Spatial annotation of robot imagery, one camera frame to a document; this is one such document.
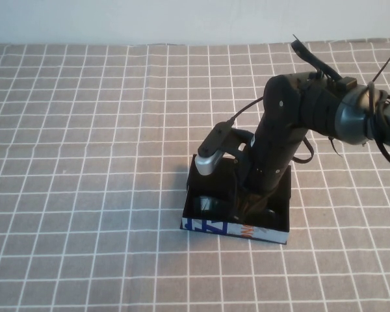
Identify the black camera bracket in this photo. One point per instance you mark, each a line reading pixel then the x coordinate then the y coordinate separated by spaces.
pixel 242 146

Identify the black zip tie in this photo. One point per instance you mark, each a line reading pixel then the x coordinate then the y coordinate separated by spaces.
pixel 382 70

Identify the black frame glasses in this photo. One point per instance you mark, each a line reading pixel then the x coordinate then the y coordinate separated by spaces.
pixel 208 206

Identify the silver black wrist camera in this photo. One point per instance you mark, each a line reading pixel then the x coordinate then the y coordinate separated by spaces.
pixel 209 159

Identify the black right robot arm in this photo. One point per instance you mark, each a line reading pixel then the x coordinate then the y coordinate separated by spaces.
pixel 312 100

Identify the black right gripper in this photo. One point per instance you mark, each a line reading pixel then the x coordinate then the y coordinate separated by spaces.
pixel 269 159

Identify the black printed glasses case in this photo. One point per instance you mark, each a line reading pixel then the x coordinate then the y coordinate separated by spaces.
pixel 211 185

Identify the grey white-grid tablecloth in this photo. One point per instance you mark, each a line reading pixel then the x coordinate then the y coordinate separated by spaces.
pixel 84 195

